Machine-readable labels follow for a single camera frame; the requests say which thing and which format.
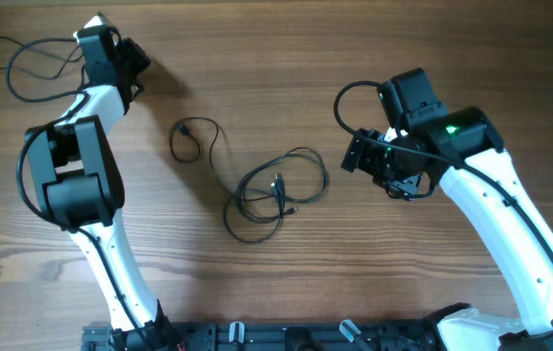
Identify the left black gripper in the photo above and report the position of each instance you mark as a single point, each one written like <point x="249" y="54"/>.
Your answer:
<point x="139" y="58"/>

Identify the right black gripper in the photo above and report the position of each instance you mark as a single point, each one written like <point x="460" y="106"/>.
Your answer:
<point x="355" y="150"/>

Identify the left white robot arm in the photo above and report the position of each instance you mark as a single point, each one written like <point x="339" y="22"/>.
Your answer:
<point x="79" y="188"/>

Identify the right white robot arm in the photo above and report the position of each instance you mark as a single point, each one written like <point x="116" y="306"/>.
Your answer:
<point x="462" y="154"/>

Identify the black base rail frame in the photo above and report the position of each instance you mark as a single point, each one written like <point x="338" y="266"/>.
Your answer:
<point x="385" y="335"/>

